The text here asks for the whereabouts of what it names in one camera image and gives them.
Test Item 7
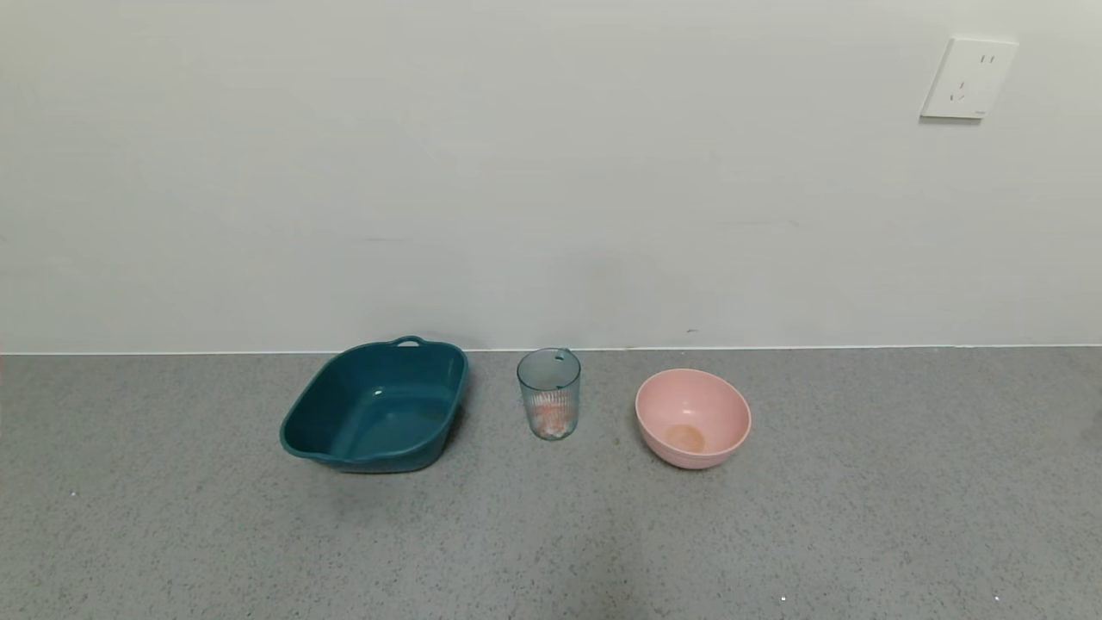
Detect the red white ring pieces pile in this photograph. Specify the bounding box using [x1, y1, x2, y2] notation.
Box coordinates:
[532, 392, 576, 438]

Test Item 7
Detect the teal plastic basin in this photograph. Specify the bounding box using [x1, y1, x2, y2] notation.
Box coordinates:
[280, 336, 469, 474]

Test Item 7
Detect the pink plastic bowl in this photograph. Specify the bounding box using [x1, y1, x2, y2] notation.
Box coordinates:
[635, 369, 752, 470]

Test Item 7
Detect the translucent blue ribbed cup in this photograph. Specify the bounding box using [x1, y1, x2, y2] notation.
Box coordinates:
[517, 348, 581, 441]

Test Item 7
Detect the white wall socket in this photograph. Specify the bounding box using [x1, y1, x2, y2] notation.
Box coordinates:
[919, 35, 1018, 121]

